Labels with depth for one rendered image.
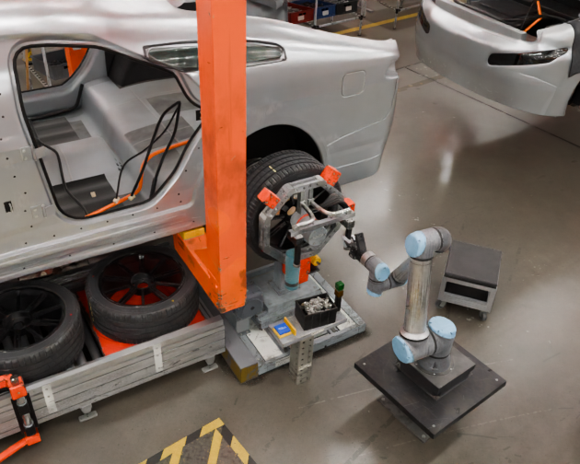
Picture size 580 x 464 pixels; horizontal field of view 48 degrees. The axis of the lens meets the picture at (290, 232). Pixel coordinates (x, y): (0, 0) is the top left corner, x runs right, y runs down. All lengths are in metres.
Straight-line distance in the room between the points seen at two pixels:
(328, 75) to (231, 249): 1.20
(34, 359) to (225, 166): 1.43
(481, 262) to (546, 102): 1.69
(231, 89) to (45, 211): 1.20
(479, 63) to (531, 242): 1.53
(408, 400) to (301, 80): 1.87
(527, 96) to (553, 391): 2.45
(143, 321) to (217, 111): 1.37
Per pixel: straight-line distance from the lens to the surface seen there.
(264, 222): 3.60
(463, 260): 4.54
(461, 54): 5.82
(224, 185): 3.15
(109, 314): 3.78
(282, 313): 4.18
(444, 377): 3.65
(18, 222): 3.55
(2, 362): 3.66
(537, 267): 5.25
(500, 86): 5.67
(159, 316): 3.74
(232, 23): 2.84
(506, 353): 4.46
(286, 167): 3.68
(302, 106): 3.86
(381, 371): 3.73
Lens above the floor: 3.04
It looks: 36 degrees down
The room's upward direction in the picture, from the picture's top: 3 degrees clockwise
